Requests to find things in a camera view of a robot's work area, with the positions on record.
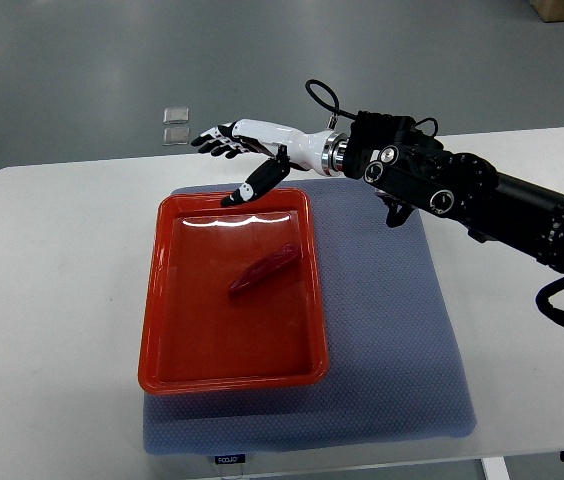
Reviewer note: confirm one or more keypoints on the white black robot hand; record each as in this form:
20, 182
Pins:
308, 151

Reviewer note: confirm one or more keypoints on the red pepper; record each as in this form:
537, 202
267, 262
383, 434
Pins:
265, 267

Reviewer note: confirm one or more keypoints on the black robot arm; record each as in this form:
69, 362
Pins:
409, 169

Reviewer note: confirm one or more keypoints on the red plastic tray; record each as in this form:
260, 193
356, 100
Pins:
234, 297

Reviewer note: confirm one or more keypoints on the upper silver floor plate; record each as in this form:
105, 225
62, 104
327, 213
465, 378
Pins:
175, 115

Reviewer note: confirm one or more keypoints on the blue-grey mesh mat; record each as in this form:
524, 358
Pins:
395, 371

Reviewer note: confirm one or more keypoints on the black label tag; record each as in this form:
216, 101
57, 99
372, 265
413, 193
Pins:
231, 459

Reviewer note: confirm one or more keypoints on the white table leg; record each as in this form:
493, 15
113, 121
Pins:
494, 468

